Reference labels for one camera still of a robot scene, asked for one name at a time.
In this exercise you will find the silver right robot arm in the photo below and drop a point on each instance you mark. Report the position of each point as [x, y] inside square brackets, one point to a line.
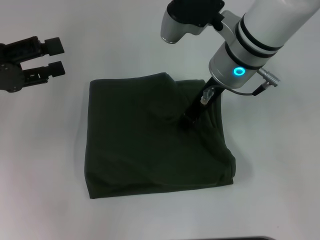
[260, 42]

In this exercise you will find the dark green t-shirt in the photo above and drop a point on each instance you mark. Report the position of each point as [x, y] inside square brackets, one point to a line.
[155, 137]

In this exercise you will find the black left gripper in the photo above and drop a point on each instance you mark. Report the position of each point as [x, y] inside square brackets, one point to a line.
[11, 72]

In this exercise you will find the dark flat panel edge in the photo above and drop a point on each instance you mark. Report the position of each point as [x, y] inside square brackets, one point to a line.
[246, 238]

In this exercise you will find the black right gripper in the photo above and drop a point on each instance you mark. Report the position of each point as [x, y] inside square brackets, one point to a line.
[202, 102]

